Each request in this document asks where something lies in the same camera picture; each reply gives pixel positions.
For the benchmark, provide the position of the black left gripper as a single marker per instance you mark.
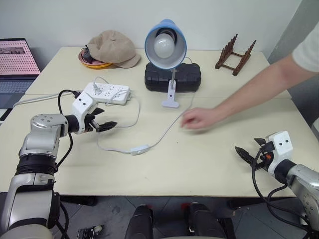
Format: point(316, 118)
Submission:
point(89, 123)

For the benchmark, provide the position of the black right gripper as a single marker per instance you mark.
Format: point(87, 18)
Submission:
point(266, 154)

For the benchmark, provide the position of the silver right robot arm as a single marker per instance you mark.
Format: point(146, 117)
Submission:
point(302, 179)

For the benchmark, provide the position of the person's bare forearm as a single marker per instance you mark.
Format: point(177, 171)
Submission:
point(261, 84)

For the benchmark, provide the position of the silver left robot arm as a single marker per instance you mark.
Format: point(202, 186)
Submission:
point(40, 142)

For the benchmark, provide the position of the blue clip desk lamp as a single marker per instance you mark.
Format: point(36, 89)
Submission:
point(160, 25)

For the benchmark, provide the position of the person's bare hand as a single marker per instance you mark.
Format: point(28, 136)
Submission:
point(202, 118)

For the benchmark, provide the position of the white power strip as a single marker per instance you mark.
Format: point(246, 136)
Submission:
point(114, 89)

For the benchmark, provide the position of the small dark object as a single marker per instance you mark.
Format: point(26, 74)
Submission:
point(86, 54)

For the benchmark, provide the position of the beige cloth cap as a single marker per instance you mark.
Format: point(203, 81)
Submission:
point(112, 47)

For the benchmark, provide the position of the dark rounded shape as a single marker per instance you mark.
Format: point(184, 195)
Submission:
point(203, 221)
point(139, 221)

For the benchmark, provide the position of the white light bulb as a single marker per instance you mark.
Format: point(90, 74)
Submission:
point(163, 46)

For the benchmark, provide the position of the black plastic box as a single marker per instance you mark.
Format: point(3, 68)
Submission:
point(189, 77)

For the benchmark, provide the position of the brown wooden rack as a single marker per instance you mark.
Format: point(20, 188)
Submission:
point(225, 52)

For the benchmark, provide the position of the laptop with pink screen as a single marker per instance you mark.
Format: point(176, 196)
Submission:
point(15, 57)

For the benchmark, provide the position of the white shirt sleeve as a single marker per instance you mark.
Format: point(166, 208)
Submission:
point(309, 54)

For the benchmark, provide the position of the small black floor object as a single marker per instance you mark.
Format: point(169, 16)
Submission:
point(87, 232)

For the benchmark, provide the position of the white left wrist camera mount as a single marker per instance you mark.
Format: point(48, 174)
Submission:
point(83, 104)

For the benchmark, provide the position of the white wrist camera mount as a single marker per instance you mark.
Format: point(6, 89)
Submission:
point(83, 104)
point(282, 144)

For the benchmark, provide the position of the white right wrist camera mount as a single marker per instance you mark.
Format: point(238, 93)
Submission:
point(282, 144)

